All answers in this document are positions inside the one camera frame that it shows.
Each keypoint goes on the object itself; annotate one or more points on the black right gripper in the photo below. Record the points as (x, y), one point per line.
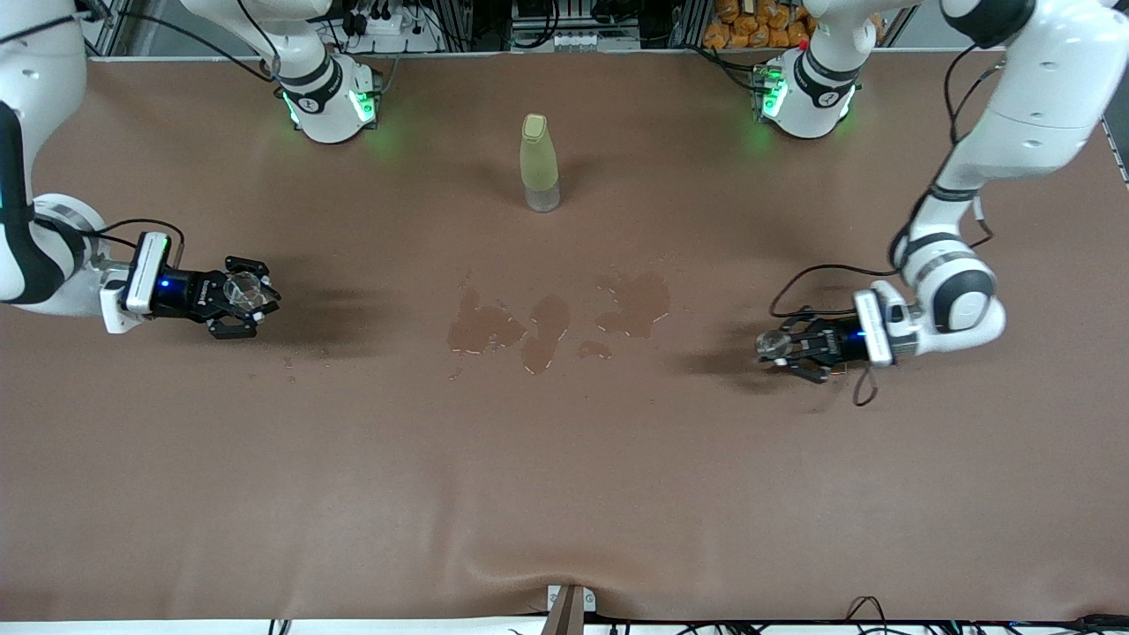
(187, 292)

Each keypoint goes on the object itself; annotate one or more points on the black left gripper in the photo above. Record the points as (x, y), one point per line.
(836, 342)

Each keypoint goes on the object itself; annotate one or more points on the clear glass beaker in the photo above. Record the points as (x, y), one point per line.
(242, 289)

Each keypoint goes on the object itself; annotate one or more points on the silver metal jigger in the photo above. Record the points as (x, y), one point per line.
(770, 344)

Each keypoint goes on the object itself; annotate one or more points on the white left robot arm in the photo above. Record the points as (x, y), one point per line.
(1041, 88)

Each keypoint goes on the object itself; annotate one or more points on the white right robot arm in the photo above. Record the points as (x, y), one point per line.
(322, 110)

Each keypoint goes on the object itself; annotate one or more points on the spilled liquid puddle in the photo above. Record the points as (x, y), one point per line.
(476, 331)
(595, 350)
(547, 331)
(639, 304)

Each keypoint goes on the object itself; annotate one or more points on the brown table mat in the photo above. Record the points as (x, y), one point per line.
(564, 494)

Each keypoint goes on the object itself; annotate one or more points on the white power strip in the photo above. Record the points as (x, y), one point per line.
(388, 26)

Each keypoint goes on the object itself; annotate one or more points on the yellow-green plastic bottle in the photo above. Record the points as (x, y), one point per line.
(540, 163)

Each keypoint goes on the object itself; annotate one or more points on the orange packaged goods pile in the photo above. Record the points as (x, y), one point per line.
(750, 26)

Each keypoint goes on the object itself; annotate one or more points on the white terminal strip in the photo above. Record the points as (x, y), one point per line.
(578, 41)

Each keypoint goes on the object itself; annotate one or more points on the grey clamp bracket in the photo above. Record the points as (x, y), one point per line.
(569, 604)

